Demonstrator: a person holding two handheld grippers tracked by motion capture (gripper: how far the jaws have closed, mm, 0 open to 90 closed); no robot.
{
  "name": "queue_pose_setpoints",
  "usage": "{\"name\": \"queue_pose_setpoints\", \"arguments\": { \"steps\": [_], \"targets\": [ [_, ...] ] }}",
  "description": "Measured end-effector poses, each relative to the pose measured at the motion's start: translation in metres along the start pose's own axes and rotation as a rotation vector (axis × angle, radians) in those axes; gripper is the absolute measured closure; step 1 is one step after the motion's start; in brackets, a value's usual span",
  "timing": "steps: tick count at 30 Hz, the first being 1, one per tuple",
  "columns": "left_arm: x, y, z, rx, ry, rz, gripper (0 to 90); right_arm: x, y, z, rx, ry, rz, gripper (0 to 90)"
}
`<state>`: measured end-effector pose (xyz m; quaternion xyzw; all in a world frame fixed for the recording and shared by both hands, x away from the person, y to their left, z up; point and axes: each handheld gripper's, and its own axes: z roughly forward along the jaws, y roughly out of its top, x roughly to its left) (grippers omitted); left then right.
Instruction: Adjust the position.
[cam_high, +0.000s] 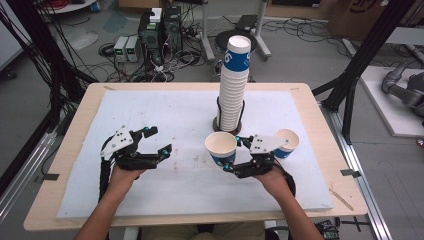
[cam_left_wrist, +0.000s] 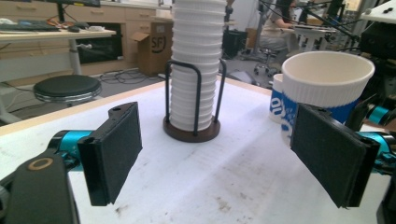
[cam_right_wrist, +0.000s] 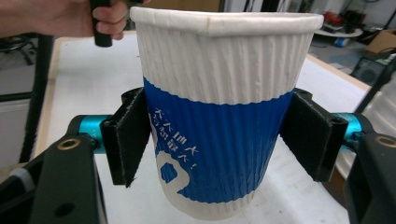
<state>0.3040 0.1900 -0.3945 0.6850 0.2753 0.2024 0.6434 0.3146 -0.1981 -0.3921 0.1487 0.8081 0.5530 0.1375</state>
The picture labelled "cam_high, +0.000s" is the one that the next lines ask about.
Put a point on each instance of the grey power supply unit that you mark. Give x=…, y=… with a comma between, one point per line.
x=120, y=48
x=132, y=49

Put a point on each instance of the white foam mat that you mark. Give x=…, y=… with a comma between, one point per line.
x=166, y=110

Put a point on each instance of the black metal frame post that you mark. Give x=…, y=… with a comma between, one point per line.
x=363, y=56
x=36, y=43

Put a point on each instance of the thin wooden stick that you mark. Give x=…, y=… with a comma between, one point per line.
x=341, y=200

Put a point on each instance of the white platform board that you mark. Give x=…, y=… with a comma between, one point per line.
x=386, y=110

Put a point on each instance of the aluminium rail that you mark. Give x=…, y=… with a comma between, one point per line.
x=23, y=166
x=361, y=188

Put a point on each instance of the small electronic board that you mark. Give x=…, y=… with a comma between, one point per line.
x=328, y=229

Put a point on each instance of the black round stool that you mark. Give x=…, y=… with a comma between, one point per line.
x=220, y=41

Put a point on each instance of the blue and white paper cup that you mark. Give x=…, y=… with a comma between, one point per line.
x=220, y=145
x=291, y=140

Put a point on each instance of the person's khaki trousers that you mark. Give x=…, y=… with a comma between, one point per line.
x=200, y=232

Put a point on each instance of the person's right hand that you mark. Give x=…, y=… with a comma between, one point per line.
x=275, y=185

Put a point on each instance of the stack of paper cups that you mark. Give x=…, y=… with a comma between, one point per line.
x=233, y=86

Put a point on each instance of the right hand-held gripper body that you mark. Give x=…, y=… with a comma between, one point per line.
x=256, y=168

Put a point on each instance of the brown cardboard box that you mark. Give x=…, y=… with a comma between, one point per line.
x=360, y=16

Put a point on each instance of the dark flat device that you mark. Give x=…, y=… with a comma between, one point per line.
x=246, y=21

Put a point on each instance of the black tape piece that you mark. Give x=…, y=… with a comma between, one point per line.
x=350, y=173
x=50, y=176

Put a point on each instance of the black computer tower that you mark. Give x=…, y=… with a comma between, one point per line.
x=172, y=30
x=150, y=35

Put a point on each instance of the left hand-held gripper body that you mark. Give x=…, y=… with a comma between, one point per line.
x=133, y=161

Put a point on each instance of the person's left hand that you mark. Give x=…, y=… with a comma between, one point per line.
x=121, y=183

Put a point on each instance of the grey metal stand leg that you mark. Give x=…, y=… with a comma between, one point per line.
x=261, y=36
x=206, y=33

